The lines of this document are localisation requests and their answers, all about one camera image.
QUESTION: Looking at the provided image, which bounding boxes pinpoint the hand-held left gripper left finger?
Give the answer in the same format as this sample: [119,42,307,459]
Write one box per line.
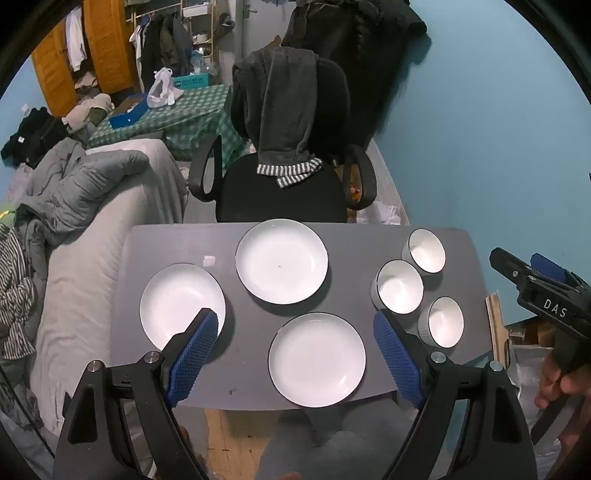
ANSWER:
[52,308,220,480]

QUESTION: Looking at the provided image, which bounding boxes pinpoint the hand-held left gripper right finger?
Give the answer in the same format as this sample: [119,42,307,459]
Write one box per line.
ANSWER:
[373,310,539,480]

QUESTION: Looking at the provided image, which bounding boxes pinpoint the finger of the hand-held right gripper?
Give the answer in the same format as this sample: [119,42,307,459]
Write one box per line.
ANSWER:
[530,253,585,289]
[489,248,546,289]

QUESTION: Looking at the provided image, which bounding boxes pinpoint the white bowl with dark rim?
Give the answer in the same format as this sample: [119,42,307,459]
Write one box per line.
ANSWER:
[402,228,447,274]
[370,259,424,315]
[418,296,465,348]

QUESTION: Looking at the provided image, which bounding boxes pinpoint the white plate with dark rim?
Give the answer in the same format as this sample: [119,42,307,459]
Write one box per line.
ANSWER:
[235,219,329,305]
[140,263,227,352]

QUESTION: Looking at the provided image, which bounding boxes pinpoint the stack of white plates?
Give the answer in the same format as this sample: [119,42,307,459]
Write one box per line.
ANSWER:
[268,312,367,408]

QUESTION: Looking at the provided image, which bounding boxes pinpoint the person's right forearm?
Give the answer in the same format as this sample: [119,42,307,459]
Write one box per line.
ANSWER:
[560,394,591,462]

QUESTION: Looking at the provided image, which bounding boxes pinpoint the person's right hand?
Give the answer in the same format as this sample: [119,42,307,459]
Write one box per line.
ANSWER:
[534,353,591,411]

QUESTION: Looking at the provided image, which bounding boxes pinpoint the cardboard box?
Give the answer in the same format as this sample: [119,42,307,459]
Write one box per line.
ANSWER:
[505,318,559,348]

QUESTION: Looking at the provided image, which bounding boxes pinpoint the wooden plank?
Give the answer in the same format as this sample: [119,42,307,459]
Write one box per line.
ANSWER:
[485,293,509,371]

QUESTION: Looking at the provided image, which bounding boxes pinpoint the clear plastic sack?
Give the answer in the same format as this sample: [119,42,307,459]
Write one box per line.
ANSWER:
[507,344,563,459]

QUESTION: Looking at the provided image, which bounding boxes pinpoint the white tied bag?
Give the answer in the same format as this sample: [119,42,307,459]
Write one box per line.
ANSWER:
[365,200,403,226]

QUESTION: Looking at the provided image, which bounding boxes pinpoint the grey sofa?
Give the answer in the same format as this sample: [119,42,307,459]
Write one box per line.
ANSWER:
[30,138,188,435]

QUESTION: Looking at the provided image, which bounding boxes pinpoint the yellow toy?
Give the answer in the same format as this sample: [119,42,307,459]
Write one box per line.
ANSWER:
[344,161,366,205]

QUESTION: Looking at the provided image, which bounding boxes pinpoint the striped grey cloth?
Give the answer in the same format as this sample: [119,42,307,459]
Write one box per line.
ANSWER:
[0,226,38,361]

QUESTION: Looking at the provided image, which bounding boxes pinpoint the black office chair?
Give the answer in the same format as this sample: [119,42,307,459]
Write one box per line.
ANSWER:
[188,48,376,223]

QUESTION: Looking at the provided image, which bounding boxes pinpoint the grey down jacket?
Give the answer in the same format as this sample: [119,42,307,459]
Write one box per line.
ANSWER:
[14,138,151,252]

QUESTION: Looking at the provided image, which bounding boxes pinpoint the green checked tablecloth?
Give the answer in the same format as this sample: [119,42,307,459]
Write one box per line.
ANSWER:
[88,84,252,169]

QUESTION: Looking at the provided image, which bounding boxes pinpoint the black hanging coat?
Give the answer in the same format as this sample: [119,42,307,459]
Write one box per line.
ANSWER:
[281,0,428,145]

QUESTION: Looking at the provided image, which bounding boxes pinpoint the blue flat box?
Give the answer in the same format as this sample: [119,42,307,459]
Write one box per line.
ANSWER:
[109,95,149,130]

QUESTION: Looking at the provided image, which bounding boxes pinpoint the grey sweater striped cuffs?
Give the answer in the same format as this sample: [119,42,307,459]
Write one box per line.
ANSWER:
[232,46,324,188]

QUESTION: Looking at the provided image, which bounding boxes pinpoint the beige and olive clothes pile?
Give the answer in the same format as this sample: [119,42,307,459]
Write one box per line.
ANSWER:
[62,92,115,134]

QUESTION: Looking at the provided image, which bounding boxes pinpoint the white plastic bag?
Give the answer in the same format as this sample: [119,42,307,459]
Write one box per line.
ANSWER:
[146,68,185,109]

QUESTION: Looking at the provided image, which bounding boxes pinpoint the blue carton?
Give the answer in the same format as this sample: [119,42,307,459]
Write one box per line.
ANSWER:
[173,74,212,90]

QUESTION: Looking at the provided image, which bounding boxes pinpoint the black clothes pile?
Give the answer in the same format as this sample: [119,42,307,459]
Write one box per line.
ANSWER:
[1,107,68,167]

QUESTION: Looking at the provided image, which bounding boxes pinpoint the dark jackets on rack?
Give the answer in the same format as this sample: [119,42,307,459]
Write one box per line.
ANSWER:
[139,11,192,88]

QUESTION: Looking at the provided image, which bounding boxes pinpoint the wooden louvred wardrobe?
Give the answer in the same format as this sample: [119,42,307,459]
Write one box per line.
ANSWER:
[30,0,145,118]

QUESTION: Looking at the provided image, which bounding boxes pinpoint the white shelving unit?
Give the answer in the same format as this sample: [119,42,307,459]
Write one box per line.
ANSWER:
[181,0,216,62]

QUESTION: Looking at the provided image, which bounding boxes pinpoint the white hanging shirt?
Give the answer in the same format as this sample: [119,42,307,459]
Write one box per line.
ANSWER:
[65,9,88,72]

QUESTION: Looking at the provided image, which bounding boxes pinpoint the grey door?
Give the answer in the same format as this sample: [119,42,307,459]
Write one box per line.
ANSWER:
[233,0,296,61]

